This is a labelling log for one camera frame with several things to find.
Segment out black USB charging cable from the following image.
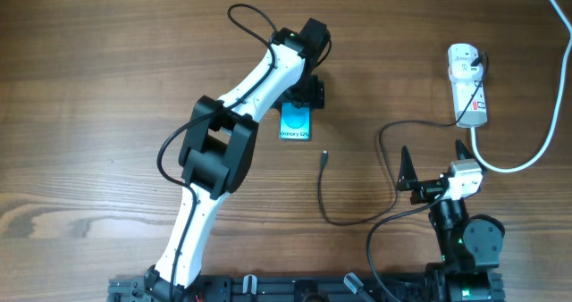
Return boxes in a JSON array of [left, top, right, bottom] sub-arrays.
[[316, 51, 490, 227]]

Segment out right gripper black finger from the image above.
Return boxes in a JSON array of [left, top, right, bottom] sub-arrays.
[[455, 139, 475, 160], [396, 146, 418, 191]]

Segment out white USB charger plug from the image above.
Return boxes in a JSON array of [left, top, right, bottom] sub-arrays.
[[449, 59, 484, 82]]

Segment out white power strip cord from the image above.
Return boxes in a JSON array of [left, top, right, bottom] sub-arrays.
[[469, 0, 572, 174]]

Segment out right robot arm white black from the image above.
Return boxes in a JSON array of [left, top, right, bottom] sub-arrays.
[[397, 140, 506, 302]]

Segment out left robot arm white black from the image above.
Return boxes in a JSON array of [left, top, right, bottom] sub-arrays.
[[145, 19, 332, 301]]

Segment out teal Galaxy S25 smartphone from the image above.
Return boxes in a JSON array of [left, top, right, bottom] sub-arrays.
[[279, 103, 311, 141]]

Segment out white power strip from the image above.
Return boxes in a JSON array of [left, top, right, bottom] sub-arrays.
[[448, 43, 488, 129]]

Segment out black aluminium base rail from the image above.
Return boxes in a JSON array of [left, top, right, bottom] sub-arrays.
[[106, 273, 506, 302]]

